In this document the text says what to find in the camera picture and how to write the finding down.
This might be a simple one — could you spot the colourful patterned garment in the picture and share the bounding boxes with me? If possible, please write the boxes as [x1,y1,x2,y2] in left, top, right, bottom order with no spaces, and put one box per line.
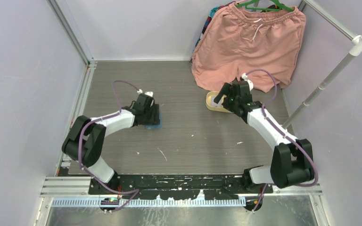
[189,1,236,65]

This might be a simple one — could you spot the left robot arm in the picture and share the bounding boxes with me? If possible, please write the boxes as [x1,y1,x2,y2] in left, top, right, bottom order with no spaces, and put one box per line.
[62,91,161,194]

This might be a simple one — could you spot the aluminium front rail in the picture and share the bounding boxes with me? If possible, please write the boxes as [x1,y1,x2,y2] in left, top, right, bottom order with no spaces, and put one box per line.
[40,176,323,208]

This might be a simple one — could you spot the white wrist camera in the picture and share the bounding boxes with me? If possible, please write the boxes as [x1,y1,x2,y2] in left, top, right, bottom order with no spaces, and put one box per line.
[137,89,154,97]
[241,73,254,91]

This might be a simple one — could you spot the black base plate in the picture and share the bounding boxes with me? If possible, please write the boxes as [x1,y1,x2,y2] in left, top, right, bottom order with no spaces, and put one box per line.
[89,174,274,200]

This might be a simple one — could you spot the blue card holder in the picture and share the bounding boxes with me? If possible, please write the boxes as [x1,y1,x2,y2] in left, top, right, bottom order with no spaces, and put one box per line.
[145,113,163,129]

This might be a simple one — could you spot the beige oval tray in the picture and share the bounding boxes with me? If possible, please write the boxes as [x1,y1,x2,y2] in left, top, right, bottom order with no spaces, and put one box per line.
[206,91,231,113]

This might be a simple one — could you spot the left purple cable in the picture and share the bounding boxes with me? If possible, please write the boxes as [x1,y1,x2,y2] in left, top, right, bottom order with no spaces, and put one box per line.
[77,80,143,213]

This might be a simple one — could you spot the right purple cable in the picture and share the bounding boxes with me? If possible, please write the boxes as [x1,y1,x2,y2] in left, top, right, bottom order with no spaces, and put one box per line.
[242,69,320,213]

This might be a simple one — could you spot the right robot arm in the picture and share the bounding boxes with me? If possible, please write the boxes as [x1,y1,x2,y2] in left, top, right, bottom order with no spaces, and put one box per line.
[213,81,319,194]

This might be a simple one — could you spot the pink shorts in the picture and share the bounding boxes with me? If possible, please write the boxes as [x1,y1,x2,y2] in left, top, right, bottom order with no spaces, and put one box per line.
[191,3,306,92]

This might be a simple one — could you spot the white clothes rack stand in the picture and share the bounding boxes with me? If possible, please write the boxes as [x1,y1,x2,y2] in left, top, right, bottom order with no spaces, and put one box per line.
[281,32,362,129]

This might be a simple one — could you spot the green clothes hanger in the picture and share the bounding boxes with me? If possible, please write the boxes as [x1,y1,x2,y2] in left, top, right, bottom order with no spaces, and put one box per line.
[235,0,294,12]

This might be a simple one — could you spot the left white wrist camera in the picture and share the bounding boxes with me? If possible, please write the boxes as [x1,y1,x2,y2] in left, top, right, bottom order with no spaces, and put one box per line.
[137,89,154,97]

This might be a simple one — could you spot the purple cable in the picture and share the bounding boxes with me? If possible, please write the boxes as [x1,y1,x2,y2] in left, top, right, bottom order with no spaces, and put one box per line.
[242,69,320,213]
[77,80,143,213]

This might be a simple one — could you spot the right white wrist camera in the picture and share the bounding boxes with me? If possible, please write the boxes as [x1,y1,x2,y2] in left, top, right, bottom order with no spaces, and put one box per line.
[241,73,254,91]

